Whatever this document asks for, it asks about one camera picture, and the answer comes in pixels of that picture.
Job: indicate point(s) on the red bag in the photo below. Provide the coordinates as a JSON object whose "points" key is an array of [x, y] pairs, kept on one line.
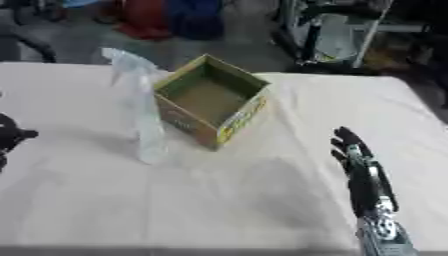
{"points": [[143, 18]]}

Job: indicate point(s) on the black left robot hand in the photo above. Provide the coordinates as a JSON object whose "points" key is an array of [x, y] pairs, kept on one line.
{"points": [[10, 133]]}

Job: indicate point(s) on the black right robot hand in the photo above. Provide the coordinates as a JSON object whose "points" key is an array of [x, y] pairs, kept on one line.
{"points": [[360, 173]]}

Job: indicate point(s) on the blue bag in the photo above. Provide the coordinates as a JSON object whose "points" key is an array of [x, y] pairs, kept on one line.
{"points": [[195, 18]]}

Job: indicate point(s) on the white metal cart frame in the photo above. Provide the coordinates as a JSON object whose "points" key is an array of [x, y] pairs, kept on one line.
{"points": [[344, 33]]}

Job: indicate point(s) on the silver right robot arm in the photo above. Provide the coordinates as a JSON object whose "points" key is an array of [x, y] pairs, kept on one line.
{"points": [[385, 235]]}

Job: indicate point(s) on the black chair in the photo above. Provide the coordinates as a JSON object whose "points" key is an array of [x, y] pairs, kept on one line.
{"points": [[26, 41]]}

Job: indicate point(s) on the clear plastic spray bottle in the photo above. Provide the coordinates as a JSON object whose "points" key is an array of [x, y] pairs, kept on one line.
{"points": [[144, 110]]}

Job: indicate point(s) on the open cardboard box green inside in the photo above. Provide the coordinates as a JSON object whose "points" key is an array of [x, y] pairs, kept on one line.
{"points": [[213, 100]]}

